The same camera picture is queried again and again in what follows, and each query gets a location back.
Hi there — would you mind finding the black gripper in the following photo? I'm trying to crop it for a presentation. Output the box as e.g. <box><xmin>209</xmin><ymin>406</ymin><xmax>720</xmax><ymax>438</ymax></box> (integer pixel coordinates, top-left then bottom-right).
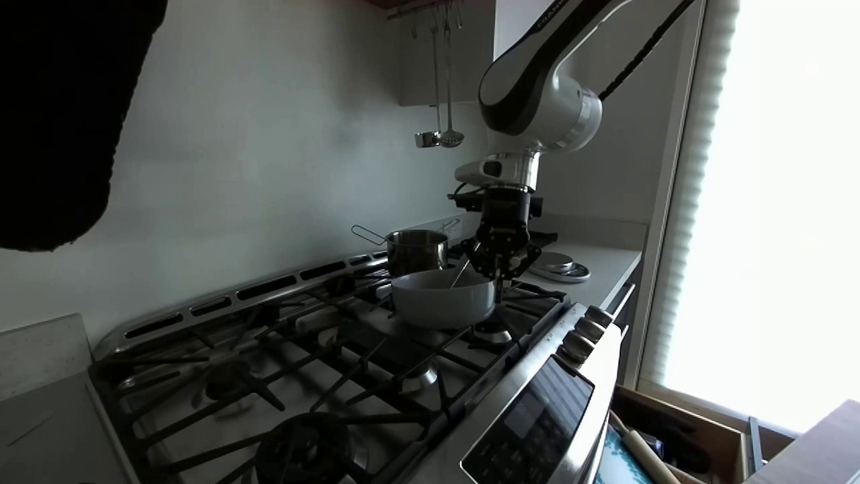
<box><xmin>468</xmin><ymin>184</ymin><xmax>537</xmax><ymax>280</ymax></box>

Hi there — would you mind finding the steel serve spoon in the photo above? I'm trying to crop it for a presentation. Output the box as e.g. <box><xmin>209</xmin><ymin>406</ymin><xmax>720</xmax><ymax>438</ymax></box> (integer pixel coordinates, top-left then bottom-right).
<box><xmin>448</xmin><ymin>254</ymin><xmax>474</xmax><ymax>289</ymax></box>

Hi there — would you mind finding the grey bowl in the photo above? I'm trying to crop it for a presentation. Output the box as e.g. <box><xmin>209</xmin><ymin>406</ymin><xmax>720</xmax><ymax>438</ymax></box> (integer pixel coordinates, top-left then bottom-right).
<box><xmin>384</xmin><ymin>266</ymin><xmax>501</xmax><ymax>331</ymax></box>

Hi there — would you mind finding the silver stove knob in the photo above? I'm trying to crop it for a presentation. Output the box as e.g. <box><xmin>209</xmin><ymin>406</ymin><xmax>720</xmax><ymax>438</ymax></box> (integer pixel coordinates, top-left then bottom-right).
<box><xmin>573</xmin><ymin>316</ymin><xmax>607</xmax><ymax>346</ymax></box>
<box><xmin>557</xmin><ymin>331</ymin><xmax>595</xmax><ymax>365</ymax></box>
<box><xmin>587</xmin><ymin>303</ymin><xmax>617</xmax><ymax>331</ymax></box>

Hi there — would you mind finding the stainless steel gas stove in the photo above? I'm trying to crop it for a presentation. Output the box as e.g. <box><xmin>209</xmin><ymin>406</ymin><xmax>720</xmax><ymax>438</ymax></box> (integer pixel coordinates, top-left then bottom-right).
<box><xmin>85</xmin><ymin>238</ymin><xmax>628</xmax><ymax>484</ymax></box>

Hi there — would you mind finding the small steel saucepan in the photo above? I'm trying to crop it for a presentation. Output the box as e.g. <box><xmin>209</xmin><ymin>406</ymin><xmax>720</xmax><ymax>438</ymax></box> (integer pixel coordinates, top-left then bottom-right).
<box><xmin>349</xmin><ymin>223</ymin><xmax>451</xmax><ymax>280</ymax></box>

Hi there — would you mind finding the hanging steel ladle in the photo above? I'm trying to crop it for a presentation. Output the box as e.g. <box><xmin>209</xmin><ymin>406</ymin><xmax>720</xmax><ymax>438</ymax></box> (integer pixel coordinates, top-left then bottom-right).
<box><xmin>437</xmin><ymin>10</ymin><xmax>468</xmax><ymax>147</ymax></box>
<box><xmin>412</xmin><ymin>15</ymin><xmax>445</xmax><ymax>149</ymax></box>

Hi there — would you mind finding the white window blind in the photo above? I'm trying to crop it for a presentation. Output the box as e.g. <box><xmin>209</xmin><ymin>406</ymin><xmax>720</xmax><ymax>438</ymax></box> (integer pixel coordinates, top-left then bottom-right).
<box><xmin>639</xmin><ymin>0</ymin><xmax>741</xmax><ymax>386</ymax></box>

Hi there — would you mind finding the blue white patterned towel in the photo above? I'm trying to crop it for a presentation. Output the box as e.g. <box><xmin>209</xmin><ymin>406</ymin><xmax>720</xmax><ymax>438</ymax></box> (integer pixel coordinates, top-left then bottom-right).
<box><xmin>595</xmin><ymin>428</ymin><xmax>650</xmax><ymax>484</ymax></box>

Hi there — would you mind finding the cream cylindrical roll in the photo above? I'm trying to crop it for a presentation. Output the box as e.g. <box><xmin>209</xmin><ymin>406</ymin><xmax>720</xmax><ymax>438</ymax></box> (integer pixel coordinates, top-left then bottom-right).
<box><xmin>616</xmin><ymin>413</ymin><xmax>686</xmax><ymax>484</ymax></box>

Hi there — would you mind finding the blurry black foreground object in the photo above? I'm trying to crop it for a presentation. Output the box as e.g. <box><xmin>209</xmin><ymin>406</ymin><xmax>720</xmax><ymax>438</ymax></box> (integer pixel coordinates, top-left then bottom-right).
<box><xmin>0</xmin><ymin>0</ymin><xmax>169</xmax><ymax>253</ymax></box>

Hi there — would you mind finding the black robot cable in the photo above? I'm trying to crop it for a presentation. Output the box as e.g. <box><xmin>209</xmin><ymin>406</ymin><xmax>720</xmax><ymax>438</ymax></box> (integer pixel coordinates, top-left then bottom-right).
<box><xmin>600</xmin><ymin>0</ymin><xmax>697</xmax><ymax>102</ymax></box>

